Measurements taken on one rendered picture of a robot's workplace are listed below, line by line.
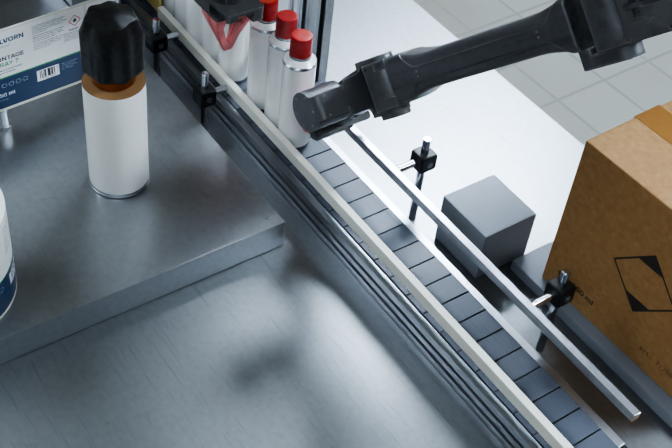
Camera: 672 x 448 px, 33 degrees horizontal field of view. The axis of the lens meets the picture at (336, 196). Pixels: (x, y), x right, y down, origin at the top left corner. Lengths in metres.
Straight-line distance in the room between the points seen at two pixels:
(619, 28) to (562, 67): 2.35
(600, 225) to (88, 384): 0.71
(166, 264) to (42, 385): 0.24
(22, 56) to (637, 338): 0.98
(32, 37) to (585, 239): 0.86
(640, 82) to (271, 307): 2.20
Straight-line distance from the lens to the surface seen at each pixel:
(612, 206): 1.52
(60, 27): 1.75
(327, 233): 1.68
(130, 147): 1.62
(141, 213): 1.66
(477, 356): 1.49
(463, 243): 1.55
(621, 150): 1.51
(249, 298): 1.61
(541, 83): 3.49
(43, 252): 1.62
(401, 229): 1.66
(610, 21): 1.23
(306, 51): 1.66
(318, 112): 1.50
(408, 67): 1.44
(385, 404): 1.52
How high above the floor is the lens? 2.05
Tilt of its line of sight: 44 degrees down
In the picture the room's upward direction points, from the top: 7 degrees clockwise
